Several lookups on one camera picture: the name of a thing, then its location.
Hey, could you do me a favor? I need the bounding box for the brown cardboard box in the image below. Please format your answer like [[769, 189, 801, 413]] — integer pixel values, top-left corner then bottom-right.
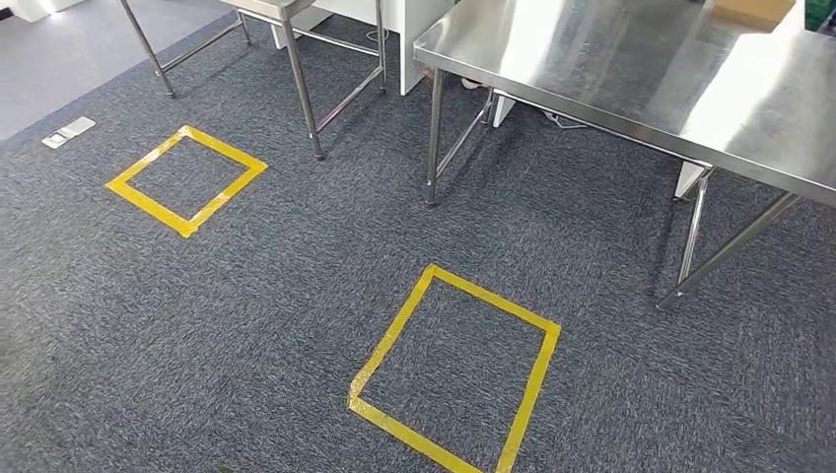
[[708, 0, 799, 32]]

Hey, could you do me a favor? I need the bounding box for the thin white cable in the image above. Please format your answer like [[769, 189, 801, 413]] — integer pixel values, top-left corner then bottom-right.
[[541, 109, 591, 130]]

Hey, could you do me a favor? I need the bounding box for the stainless steel workbench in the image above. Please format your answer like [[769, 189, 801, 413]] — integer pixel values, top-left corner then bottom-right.
[[119, 0, 388, 163], [412, 0, 836, 313]]

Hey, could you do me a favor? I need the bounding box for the silver floor socket plate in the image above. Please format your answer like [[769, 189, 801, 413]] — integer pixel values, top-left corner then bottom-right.
[[40, 115, 98, 151]]

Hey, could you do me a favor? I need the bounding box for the white cabinet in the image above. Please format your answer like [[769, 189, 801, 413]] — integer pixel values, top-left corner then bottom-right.
[[270, 0, 458, 98]]

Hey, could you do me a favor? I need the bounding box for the green plastic crate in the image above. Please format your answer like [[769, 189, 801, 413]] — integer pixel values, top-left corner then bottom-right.
[[804, 0, 836, 33]]

